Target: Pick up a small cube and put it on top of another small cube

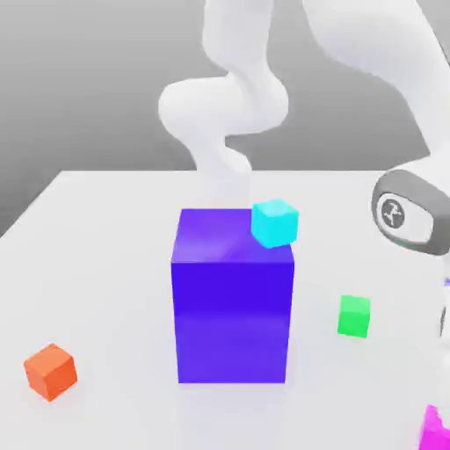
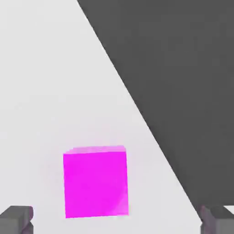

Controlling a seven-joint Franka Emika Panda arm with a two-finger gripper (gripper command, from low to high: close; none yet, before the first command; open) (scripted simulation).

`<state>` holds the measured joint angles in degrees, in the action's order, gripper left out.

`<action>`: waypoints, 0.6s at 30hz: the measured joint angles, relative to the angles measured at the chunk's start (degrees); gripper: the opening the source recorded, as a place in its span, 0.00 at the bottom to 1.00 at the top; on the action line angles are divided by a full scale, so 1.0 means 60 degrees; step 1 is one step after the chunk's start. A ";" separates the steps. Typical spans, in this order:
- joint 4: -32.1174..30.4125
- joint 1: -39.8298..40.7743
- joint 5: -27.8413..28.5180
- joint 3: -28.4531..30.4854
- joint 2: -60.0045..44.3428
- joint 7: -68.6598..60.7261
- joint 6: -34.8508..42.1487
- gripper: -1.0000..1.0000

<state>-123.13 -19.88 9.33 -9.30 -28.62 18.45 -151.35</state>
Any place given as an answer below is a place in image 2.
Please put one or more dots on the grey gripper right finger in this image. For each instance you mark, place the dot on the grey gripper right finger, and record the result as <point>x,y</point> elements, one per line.
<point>217,222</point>

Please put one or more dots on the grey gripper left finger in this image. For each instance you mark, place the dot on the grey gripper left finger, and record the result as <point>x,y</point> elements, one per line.
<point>14,219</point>

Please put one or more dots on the small magenta cube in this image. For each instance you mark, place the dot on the small magenta cube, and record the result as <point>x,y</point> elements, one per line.
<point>96,182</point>

